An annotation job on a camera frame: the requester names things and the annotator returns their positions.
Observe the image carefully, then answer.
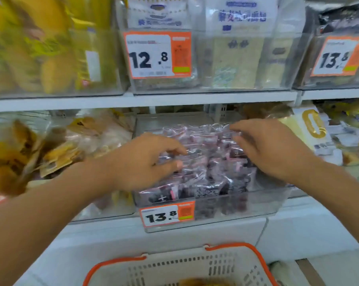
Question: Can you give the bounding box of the white shelf board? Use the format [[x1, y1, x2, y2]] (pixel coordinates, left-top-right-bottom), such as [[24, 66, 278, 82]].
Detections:
[[14, 187, 359, 286], [0, 88, 359, 114]]

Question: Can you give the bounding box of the white blue bread packet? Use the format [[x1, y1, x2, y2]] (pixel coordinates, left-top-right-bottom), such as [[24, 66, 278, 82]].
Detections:
[[127, 0, 189, 31]]

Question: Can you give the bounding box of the person's left forearm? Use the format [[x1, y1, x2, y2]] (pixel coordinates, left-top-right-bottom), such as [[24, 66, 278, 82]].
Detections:
[[0, 159, 116, 286]]

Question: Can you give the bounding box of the clear bin with bread packets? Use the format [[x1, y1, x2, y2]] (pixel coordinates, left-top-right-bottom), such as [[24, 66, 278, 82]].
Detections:
[[116, 0, 312, 95]]

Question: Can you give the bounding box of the clear bin with yellow bags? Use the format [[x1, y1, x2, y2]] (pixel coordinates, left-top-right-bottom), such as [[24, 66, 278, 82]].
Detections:
[[0, 0, 130, 99]]

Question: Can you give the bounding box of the yellow brown item in basket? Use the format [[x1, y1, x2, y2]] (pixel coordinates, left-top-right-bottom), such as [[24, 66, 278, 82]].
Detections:
[[179, 278, 234, 286]]

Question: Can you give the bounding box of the white lower shelf board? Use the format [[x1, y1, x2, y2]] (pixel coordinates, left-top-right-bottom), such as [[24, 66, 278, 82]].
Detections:
[[14, 187, 359, 286]]

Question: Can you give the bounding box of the white bag with gold ring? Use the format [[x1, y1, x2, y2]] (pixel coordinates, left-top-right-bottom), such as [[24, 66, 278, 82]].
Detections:
[[278, 105, 344, 166]]

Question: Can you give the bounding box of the yellow green snack bag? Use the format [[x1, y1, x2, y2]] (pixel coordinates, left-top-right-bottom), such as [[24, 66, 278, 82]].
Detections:
[[69, 0, 119, 91]]

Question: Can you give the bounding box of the person's left hand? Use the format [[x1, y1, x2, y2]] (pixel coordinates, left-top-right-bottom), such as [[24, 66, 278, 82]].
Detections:
[[106, 133, 188, 192]]

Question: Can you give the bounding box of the white yellow cake packet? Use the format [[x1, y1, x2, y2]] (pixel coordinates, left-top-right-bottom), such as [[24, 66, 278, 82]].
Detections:
[[322, 100, 359, 166]]

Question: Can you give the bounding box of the clear bin with dark packets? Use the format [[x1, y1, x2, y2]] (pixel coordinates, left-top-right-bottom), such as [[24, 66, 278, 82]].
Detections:
[[293, 0, 359, 90]]

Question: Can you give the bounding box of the white toast bread packet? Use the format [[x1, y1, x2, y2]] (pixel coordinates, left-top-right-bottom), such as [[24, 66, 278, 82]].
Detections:
[[205, 0, 279, 89]]

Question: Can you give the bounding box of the large orange white price tag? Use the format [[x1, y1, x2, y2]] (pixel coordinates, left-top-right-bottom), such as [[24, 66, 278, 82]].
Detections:
[[123, 31, 192, 79]]

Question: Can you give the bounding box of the brown yellow snack bag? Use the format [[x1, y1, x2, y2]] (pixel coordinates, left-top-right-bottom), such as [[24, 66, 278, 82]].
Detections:
[[0, 119, 85, 197]]

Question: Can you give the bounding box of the clear bag of purple snacks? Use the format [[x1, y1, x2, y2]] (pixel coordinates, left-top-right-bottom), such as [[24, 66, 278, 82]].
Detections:
[[139, 123, 257, 204]]

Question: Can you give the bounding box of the clear pastry bag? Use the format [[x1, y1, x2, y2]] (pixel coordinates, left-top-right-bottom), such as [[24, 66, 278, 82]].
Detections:
[[66, 109, 136, 159]]

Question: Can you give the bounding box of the white upper shelf board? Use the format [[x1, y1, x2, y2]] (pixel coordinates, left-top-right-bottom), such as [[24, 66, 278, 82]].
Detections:
[[0, 88, 359, 114]]

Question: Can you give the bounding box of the large yellow snack bag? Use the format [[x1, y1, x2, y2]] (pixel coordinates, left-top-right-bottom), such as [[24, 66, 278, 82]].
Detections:
[[0, 0, 77, 94]]

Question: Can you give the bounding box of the tilted orange white price tag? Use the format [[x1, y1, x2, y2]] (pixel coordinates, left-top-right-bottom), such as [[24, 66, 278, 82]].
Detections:
[[310, 36, 359, 77]]

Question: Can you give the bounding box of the clear bin with purple snacks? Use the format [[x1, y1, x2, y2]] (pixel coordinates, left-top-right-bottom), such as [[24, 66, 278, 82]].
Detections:
[[133, 111, 291, 233]]

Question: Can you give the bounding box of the person's right forearm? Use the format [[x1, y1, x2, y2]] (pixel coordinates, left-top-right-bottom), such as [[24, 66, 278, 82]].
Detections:
[[287, 154, 359, 256]]

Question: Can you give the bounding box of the small orange white price tag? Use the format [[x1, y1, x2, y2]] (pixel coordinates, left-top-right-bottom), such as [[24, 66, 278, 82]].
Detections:
[[139, 201, 195, 228]]

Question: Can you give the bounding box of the white shopping basket orange rim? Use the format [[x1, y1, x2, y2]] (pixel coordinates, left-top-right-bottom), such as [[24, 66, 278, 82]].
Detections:
[[83, 243, 279, 286]]

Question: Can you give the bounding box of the dark snack packet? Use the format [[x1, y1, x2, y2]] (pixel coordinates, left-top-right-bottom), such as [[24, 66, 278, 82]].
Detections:
[[316, 2, 359, 37]]

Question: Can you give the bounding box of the person's right hand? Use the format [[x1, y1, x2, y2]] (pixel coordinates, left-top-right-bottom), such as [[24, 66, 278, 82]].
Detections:
[[229, 118, 316, 184]]

